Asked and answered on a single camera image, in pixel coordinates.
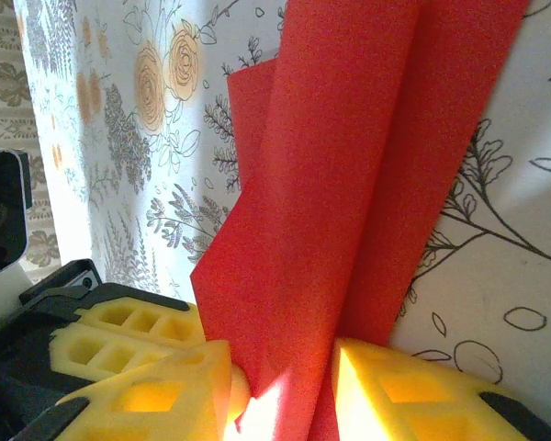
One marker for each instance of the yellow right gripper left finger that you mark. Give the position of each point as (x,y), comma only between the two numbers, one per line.
(165,413)

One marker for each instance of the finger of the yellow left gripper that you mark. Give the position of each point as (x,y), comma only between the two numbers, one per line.
(174,321)
(96,356)

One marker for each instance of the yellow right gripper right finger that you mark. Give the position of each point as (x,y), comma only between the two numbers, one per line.
(418,404)

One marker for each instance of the red square paper sheet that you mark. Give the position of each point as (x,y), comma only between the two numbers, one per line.
(326,184)

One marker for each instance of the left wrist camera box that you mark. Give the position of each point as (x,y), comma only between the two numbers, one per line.
(4,206)

